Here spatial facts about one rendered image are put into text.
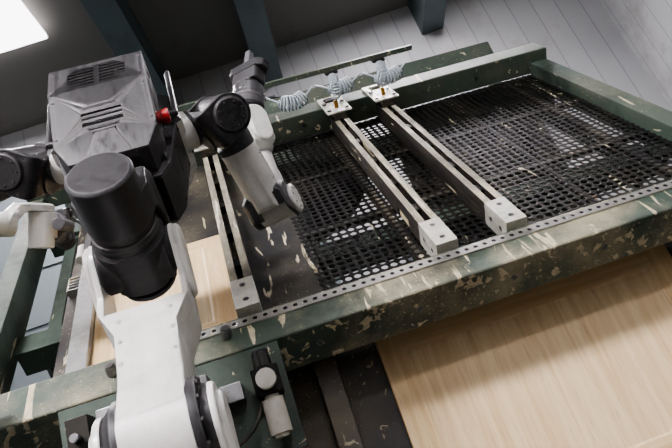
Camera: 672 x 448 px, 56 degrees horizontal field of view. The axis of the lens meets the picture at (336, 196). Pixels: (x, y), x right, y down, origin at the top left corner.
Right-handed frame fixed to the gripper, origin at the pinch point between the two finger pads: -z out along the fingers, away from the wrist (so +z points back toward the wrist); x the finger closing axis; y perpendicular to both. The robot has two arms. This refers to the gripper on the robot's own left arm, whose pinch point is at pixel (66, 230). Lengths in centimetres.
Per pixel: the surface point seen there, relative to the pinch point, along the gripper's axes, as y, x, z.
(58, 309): -8.3, 22.5, 0.0
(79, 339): 4.0, 32.2, 31.7
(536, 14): 351, -113, -308
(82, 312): 3.8, 25.7, 21.7
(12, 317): -17.4, 21.2, 11.0
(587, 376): 127, 82, 40
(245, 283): 48, 31, 36
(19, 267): -18.1, 6.2, -6.8
